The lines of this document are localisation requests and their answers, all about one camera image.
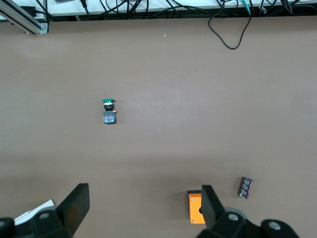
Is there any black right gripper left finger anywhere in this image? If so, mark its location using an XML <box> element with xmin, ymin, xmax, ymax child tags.
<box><xmin>0</xmin><ymin>182</ymin><xmax>90</xmax><ymax>238</ymax></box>

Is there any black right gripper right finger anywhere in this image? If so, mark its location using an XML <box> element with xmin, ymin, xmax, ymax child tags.
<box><xmin>197</xmin><ymin>184</ymin><xmax>302</xmax><ymax>238</ymax></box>

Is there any green mushroom push button switch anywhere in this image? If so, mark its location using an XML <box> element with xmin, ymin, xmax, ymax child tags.
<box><xmin>101</xmin><ymin>98</ymin><xmax>118</xmax><ymax>125</ymax></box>

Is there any white drawer cabinet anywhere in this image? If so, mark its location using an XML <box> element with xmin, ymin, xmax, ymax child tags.
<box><xmin>13</xmin><ymin>199</ymin><xmax>55</xmax><ymax>226</ymax></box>

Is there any black cylindrical capacitor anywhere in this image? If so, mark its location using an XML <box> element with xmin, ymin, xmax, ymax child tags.
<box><xmin>238</xmin><ymin>176</ymin><xmax>254</xmax><ymax>199</ymax></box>

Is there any orange button enclosure box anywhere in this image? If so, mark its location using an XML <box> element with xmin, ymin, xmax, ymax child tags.
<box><xmin>187</xmin><ymin>190</ymin><xmax>207</xmax><ymax>225</ymax></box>

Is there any black looped cable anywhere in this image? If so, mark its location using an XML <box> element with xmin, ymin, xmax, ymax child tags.
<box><xmin>208</xmin><ymin>9</ymin><xmax>252</xmax><ymax>50</ymax></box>

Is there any aluminium frame profile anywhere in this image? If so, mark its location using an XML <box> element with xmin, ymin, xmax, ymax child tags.
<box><xmin>0</xmin><ymin>0</ymin><xmax>50</xmax><ymax>36</ymax></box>

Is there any green cable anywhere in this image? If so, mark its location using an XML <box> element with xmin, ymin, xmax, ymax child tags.
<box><xmin>241</xmin><ymin>0</ymin><xmax>253</xmax><ymax>17</ymax></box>

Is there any black cable with plug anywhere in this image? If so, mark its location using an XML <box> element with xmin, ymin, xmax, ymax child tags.
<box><xmin>79</xmin><ymin>0</ymin><xmax>91</xmax><ymax>17</ymax></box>

